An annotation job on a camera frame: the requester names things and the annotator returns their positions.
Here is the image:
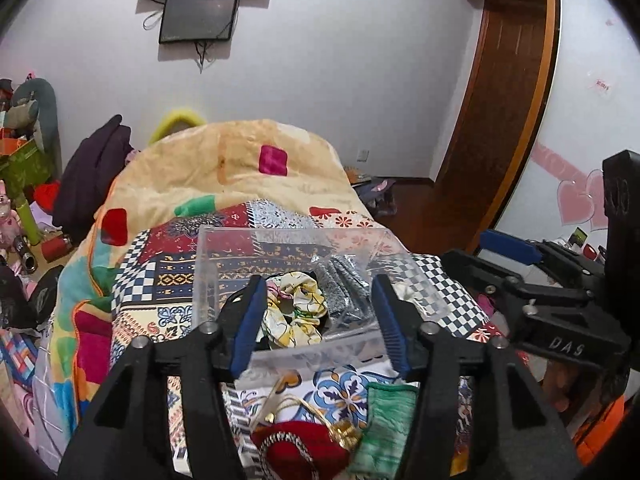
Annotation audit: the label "cartoon print fabric scrunchie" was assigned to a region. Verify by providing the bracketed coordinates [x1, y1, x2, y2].
[262, 271, 328, 349]

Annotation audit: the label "grey speckled socks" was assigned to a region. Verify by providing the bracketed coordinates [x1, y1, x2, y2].
[311, 254, 374, 337]

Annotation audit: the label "right hand holding gripper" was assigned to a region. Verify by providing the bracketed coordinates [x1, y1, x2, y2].
[541, 360, 585, 413]

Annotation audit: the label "patchwork patterned bed sheet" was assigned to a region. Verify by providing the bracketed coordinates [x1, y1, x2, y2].
[110, 200, 498, 479]

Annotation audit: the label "clear plastic storage box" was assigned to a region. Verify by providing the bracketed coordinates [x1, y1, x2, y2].
[192, 226, 451, 389]

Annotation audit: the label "green knitted cloth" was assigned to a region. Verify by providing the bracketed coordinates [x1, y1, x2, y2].
[348, 382, 419, 479]

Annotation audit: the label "red pouch with trim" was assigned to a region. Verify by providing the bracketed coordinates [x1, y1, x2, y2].
[250, 420, 350, 480]

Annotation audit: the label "purple backpack on floor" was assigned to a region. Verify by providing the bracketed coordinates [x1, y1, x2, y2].
[352, 178, 397, 218]

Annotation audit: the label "brown wooden door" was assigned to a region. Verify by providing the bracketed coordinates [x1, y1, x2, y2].
[420, 0, 556, 255]

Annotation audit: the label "beige fleece blanket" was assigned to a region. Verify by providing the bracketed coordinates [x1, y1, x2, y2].
[49, 119, 373, 434]

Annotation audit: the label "dark purple jacket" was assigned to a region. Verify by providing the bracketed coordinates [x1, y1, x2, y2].
[52, 114, 134, 243]

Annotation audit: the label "pink bunny toy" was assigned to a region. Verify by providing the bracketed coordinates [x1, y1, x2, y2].
[0, 180, 23, 250]

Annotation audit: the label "green cardboard box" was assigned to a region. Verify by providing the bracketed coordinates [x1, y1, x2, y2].
[0, 140, 54, 200]

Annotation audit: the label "grey plush toy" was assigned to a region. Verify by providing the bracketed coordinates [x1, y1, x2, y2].
[4, 78, 58, 155]

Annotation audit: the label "wall power socket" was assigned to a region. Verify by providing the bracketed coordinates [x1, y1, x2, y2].
[357, 150, 370, 162]

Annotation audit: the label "small wall monitor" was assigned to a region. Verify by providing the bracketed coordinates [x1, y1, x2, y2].
[158, 0, 239, 44]

